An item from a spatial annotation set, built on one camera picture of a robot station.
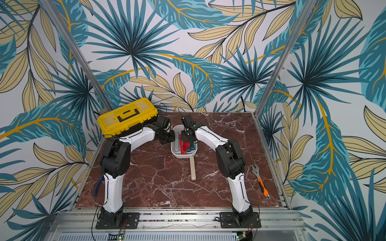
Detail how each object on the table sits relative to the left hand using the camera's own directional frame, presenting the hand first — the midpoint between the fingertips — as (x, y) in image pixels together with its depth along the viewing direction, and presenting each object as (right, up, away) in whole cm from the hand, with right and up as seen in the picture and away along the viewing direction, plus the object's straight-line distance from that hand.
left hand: (175, 140), depth 98 cm
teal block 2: (+11, -4, -2) cm, 12 cm away
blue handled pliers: (-41, -23, -14) cm, 49 cm away
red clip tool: (+4, -3, -1) cm, 5 cm away
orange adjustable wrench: (+50, -18, -8) cm, 53 cm away
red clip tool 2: (+7, -3, -5) cm, 9 cm away
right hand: (+7, +2, 0) cm, 8 cm away
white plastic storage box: (+2, +8, +8) cm, 11 cm away
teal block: (+9, -6, -3) cm, 11 cm away
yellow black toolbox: (-31, +13, -6) cm, 34 cm away
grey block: (+1, -1, 0) cm, 2 cm away
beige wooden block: (+11, -16, -10) cm, 22 cm away
